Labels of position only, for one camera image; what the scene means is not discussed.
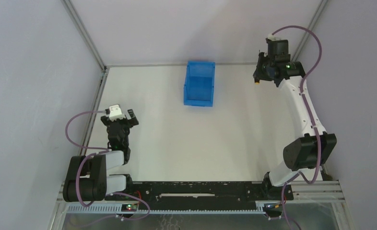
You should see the screwdriver with yellow tip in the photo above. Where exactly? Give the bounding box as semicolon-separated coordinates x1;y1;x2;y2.
253;66;264;84

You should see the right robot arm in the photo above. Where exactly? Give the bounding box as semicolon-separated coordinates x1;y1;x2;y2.
123;53;336;187

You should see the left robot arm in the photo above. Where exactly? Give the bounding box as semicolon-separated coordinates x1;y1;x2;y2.
63;113;139;207

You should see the blue plastic bin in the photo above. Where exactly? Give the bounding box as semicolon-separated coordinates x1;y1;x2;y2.
183;60;215;107

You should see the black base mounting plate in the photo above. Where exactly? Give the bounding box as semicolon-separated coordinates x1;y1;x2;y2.
105;181;294;211

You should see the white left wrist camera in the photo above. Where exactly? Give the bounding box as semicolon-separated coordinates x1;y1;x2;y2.
108;104;126;121

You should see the aluminium back frame rail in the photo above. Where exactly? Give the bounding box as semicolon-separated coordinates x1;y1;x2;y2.
106;62;257;69

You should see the aluminium frame rail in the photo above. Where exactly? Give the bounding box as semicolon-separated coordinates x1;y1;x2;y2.
60;0;109;146
106;62;257;69

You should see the aluminium right corner post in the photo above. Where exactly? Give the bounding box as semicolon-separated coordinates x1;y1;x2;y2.
292;0;330;61

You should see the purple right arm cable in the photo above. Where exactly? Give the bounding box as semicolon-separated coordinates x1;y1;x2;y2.
264;25;323;230

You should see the aluminium left frame rail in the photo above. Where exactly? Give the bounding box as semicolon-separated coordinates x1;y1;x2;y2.
60;0;109;146

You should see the aluminium front frame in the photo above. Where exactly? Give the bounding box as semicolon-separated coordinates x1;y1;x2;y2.
49;181;354;230

